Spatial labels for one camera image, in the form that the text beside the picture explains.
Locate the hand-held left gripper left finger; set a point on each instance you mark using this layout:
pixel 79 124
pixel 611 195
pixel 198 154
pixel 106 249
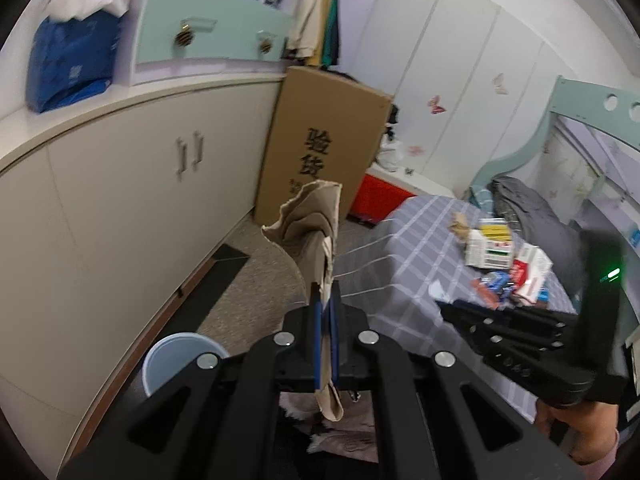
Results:
pixel 317 340

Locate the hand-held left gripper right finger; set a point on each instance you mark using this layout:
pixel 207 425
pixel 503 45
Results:
pixel 335 340

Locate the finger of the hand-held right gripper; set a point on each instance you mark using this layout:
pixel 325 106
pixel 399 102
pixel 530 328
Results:
pixel 500 312
pixel 510 340

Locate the beige paper towel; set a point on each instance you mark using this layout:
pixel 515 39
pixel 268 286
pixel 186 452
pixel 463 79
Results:
pixel 310 225

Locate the light blue plastic bucket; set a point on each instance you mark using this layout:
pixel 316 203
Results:
pixel 170 355

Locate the person's right forearm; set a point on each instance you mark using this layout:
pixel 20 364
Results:
pixel 611 457

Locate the person's right hand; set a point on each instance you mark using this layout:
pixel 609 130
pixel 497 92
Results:
pixel 580 430

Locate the orange wrapper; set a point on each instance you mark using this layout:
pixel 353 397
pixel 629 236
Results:
pixel 484 294

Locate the small blue packet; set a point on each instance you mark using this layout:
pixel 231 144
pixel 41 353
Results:
pixel 495 280

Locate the red white packet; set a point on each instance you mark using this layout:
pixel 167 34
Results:
pixel 532 270

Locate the white paper scrap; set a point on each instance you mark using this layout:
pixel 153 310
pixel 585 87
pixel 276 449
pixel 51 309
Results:
pixel 439 292

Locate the small blue card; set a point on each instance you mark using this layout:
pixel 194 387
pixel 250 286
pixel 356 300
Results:
pixel 635 237

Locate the grey duvet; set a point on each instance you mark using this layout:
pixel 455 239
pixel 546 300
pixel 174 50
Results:
pixel 535 220

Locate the grey checked tablecloth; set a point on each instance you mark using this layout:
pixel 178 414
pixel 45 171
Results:
pixel 400 260

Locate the blue bed sheet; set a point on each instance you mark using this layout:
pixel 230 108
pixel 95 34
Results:
pixel 482 197

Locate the red storage box white lid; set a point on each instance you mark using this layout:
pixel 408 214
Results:
pixel 380 197

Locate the pink flower sticker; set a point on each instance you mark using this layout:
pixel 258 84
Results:
pixel 416 149

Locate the white crumpled bag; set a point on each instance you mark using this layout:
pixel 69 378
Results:
pixel 391 156

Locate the tall cardboard box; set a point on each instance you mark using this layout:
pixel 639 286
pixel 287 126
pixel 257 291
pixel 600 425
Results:
pixel 315 140

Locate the pink butterfly sticker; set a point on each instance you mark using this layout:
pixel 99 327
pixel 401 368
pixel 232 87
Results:
pixel 436 105

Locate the black clothing pile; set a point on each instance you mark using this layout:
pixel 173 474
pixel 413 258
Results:
pixel 390 122

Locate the beige butterfly sticker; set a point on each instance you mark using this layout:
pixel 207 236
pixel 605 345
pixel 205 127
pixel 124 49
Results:
pixel 499 84

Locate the cream low cabinet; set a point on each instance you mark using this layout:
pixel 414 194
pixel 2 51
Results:
pixel 100 210

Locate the white wardrobe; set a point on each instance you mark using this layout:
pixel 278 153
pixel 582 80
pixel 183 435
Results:
pixel 450 60

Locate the dark cloth on box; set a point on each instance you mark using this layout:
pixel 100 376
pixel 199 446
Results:
pixel 345 76

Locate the pine cone ornament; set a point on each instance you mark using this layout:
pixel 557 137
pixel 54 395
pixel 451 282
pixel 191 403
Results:
pixel 183 37
pixel 265 45

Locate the hanging green garment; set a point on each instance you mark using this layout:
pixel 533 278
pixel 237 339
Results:
pixel 331 30

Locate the hanging cream garment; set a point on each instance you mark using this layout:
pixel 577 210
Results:
pixel 305 15

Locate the mint green drawer front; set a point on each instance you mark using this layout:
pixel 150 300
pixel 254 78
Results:
pixel 215 5

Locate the blue plastic package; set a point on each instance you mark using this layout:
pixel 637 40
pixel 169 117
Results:
pixel 72 60

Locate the mint green bed frame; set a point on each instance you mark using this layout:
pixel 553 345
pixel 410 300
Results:
pixel 575 105

